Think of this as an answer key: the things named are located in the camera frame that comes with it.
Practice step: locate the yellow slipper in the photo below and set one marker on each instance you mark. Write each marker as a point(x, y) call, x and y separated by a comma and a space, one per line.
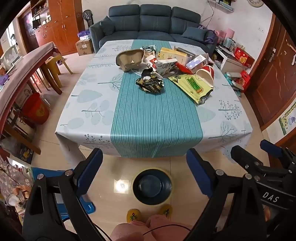
point(133, 216)
point(165, 210)

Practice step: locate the red yellow printed box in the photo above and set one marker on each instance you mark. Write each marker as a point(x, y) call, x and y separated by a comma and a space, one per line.
point(242, 56)

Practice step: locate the white blue carton box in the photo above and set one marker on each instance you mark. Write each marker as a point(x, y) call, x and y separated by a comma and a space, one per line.
point(196, 63)

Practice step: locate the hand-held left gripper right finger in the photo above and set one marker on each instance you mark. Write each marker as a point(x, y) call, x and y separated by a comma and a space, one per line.
point(198, 176)

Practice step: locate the purple white package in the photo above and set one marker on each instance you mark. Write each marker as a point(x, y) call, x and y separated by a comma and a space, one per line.
point(83, 34)

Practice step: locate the wooden cabinet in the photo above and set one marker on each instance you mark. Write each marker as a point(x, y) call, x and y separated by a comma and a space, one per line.
point(64, 23)

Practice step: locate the person's right leg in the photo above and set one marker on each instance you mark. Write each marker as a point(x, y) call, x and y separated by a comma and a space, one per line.
point(166, 234)

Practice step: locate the leaf print tablecloth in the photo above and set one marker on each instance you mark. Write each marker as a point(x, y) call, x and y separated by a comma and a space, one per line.
point(92, 97)

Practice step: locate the dark blue cushion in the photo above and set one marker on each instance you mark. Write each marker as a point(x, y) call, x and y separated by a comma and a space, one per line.
point(107, 29)
point(194, 34)

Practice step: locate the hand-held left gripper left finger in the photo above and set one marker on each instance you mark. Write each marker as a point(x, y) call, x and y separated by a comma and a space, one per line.
point(90, 173)

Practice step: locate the yellow green snack bag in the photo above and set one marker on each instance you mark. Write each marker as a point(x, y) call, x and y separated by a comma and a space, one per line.
point(189, 85)

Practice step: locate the wall shelf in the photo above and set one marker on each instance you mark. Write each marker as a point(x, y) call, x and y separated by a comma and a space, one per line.
point(224, 4)

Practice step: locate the white plastic basket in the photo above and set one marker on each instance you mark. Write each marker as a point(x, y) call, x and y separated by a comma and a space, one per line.
point(10, 56)

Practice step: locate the wall clock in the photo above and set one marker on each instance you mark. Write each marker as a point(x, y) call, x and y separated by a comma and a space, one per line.
point(255, 2)

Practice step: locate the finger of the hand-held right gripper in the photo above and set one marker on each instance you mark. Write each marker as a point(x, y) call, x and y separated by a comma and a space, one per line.
point(241, 156)
point(270, 148)

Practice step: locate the pink box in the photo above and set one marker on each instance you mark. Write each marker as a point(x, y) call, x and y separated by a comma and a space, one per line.
point(230, 33)

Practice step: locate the wooden door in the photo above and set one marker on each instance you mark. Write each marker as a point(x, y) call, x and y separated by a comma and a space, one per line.
point(272, 81)

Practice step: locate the brown covered dining table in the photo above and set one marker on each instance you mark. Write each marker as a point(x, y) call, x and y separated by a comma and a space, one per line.
point(27, 67)

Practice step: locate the red bucket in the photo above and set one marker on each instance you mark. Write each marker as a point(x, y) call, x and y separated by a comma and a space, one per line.
point(34, 109)

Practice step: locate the yellow plastic stool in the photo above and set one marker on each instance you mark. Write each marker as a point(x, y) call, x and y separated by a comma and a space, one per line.
point(57, 63)

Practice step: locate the black gold wrapper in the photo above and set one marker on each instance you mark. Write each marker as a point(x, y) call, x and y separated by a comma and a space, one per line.
point(150, 84)

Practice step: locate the person's right hand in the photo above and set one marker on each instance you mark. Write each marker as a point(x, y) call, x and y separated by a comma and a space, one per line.
point(266, 213)

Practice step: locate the black yellow-rimmed trash bin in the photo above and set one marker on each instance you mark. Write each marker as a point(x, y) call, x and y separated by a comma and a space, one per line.
point(151, 185)

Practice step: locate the dark blue sofa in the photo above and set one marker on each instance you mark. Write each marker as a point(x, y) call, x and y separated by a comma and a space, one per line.
point(152, 34)

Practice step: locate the person's leg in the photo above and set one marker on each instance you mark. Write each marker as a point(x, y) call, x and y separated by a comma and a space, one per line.
point(166, 234)
point(127, 233)

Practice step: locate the red white paper cup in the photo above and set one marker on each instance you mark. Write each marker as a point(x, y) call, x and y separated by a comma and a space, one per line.
point(205, 75)

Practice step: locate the teal grey stepper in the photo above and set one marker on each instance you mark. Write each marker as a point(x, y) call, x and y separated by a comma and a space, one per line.
point(233, 81)

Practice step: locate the purple bag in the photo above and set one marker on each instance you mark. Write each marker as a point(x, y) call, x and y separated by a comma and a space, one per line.
point(210, 37)

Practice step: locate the person's left leg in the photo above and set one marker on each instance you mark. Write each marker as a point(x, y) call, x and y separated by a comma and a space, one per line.
point(127, 233)

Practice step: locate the teal small appliance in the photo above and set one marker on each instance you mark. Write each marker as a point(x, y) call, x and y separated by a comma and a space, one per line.
point(229, 42)

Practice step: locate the grey box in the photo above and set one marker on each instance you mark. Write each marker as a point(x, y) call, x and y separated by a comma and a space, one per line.
point(185, 51)

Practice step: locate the yellow snack package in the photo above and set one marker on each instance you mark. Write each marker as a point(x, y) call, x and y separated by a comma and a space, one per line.
point(170, 54)

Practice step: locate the cardboard box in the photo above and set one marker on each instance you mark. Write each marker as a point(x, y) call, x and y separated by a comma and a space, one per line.
point(83, 47)

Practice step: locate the blue plastic stool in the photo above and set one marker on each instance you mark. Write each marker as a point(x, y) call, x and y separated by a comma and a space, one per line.
point(86, 207)

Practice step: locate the white side table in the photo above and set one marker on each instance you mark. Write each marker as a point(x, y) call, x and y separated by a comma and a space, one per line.
point(231, 62)

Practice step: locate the white red carton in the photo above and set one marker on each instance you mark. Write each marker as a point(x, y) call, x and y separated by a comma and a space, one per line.
point(165, 67)

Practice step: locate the white brown snack packet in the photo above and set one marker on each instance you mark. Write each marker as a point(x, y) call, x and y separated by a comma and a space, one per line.
point(148, 49)

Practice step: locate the floral wrapping paper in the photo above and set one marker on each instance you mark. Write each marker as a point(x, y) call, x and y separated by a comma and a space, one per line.
point(10, 178)

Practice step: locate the animal wall sticker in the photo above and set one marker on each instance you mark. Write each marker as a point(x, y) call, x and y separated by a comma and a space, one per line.
point(286, 121)

